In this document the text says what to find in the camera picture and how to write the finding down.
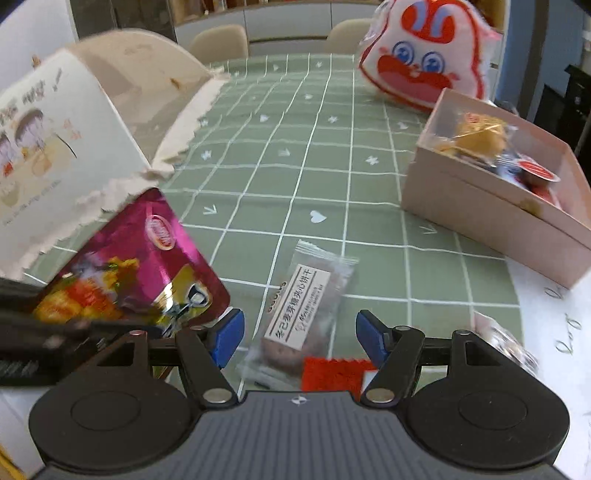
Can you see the torn white paper bag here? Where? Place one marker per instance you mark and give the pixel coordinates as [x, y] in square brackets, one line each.
[69, 138]

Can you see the red snack packet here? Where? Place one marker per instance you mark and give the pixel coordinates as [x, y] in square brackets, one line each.
[332, 374]

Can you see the clear snack packet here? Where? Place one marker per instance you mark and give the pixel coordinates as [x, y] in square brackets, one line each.
[505, 344]

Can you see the black cabinet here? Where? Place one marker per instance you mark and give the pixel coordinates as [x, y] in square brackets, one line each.
[568, 110]

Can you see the purple snack packet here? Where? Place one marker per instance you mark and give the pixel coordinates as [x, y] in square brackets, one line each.
[138, 244]

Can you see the clear cookie packet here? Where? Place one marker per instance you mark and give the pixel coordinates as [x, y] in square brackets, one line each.
[300, 300]

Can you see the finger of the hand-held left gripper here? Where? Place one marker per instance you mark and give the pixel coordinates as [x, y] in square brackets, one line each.
[55, 334]
[18, 293]

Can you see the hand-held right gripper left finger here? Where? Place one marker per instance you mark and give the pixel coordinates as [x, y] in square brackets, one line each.
[227, 337]

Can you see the golden snack packet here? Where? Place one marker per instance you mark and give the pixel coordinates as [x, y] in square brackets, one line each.
[475, 134]

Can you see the white red cartoon plush bag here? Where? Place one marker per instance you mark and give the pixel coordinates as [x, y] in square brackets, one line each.
[425, 50]

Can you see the red lid jelly cup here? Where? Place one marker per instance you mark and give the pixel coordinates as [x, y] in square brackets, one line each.
[538, 170]

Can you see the pink cardboard box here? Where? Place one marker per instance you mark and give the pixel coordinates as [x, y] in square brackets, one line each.
[480, 207]

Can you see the green grid tablecloth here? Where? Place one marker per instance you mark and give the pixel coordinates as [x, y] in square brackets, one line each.
[286, 184]

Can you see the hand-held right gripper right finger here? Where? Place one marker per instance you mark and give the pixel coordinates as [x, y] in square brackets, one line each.
[371, 336]

